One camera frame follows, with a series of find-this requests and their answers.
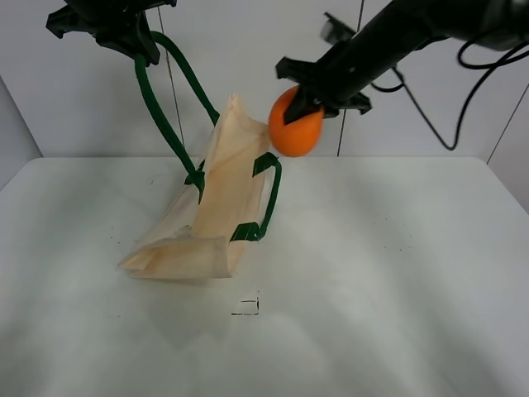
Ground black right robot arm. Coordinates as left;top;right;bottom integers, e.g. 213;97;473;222
276;0;528;124

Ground black cable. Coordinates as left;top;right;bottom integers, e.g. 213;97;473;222
374;40;529;151

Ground white linen bag green handles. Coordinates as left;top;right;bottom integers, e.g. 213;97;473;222
119;31;282;281

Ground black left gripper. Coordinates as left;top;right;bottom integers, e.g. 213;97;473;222
46;0;177;65

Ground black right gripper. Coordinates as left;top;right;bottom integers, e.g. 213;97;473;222
275;40;372;125

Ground orange fruit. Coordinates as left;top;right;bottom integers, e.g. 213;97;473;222
269;86;324;157

